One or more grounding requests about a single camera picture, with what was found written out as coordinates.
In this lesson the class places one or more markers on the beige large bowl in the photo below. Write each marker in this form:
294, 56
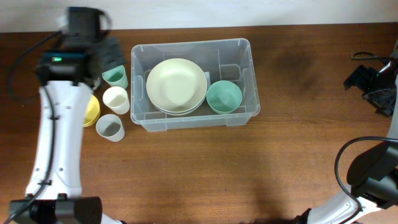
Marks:
181, 113
176, 85

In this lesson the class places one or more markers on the yellow small bowl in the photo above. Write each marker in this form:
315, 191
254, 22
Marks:
92, 112

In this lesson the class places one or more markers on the grey cup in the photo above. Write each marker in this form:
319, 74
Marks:
110, 127

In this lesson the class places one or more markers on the clear plastic storage container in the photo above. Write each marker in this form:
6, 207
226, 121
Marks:
227, 59

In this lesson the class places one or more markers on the cream white cup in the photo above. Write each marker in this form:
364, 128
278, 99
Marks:
116, 98

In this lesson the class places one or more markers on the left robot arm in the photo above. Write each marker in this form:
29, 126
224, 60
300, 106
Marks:
67, 74

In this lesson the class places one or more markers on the mint green cup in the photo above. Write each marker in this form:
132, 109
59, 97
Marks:
116, 77

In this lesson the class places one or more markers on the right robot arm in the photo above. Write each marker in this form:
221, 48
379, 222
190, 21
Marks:
372, 176

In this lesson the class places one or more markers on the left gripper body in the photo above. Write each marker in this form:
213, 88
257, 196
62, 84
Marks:
112, 56

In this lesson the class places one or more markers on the mint green small bowl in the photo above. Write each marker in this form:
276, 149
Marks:
224, 97

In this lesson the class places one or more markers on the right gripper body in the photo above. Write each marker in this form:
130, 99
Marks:
381, 89

